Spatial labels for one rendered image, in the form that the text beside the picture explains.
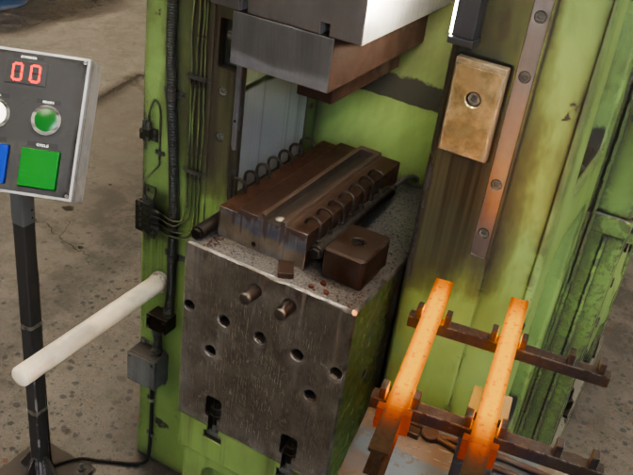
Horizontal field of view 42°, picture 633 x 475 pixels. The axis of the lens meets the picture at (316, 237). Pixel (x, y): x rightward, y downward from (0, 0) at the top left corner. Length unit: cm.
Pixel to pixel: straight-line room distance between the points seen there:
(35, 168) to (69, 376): 116
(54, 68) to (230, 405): 77
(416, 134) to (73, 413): 133
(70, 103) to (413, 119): 75
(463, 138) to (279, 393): 63
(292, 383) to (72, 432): 103
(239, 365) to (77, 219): 191
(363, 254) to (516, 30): 47
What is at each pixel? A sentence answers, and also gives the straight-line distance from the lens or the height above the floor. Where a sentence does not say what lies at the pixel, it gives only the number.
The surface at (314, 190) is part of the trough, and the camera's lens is 169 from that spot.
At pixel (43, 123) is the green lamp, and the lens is 167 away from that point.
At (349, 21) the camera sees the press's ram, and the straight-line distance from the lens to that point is 135.
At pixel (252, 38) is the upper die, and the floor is 133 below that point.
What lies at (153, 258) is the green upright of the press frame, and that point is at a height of 67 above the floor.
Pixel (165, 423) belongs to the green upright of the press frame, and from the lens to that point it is 229.
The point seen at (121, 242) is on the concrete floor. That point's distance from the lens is 334.
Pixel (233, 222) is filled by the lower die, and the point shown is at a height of 95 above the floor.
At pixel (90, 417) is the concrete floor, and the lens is 256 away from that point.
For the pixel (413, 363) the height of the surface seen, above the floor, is 104.
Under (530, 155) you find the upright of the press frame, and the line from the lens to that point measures 145.
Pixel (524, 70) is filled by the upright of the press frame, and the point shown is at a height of 136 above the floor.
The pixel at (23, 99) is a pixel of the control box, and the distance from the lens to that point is 170.
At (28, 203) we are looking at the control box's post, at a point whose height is 85.
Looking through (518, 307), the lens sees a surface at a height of 104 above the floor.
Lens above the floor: 176
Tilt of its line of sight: 31 degrees down
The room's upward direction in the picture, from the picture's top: 8 degrees clockwise
